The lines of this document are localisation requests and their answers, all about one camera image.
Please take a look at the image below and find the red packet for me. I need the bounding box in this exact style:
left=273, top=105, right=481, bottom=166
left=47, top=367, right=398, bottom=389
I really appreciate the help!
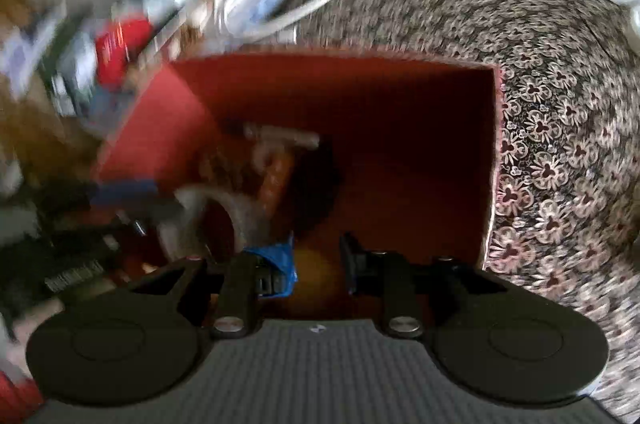
left=94, top=18, right=153, bottom=92

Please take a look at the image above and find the red cardboard box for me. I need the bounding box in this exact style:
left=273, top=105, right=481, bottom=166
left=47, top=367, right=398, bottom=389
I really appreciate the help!
left=92, top=51, right=503, bottom=320

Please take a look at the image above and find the floral printed blanket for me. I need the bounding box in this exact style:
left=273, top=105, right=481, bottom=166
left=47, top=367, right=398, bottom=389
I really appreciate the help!
left=292, top=0, right=640, bottom=420

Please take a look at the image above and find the orange object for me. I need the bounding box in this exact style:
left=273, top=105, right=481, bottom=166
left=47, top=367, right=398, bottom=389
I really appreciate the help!
left=252, top=144, right=297, bottom=217

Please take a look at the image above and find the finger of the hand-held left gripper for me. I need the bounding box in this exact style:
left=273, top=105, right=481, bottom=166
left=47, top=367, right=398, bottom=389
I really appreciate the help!
left=91, top=180, right=166, bottom=225

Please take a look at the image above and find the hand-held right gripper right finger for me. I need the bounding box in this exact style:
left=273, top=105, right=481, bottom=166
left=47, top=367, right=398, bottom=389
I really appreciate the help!
left=339, top=231, right=507, bottom=340

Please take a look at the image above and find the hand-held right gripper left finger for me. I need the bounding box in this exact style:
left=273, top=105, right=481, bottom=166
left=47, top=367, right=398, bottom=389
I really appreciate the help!
left=127, top=234, right=299, bottom=340

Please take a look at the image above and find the grey stick-shaped object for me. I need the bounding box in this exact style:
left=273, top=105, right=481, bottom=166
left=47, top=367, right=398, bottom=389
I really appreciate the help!
left=242, top=123, right=322, bottom=151

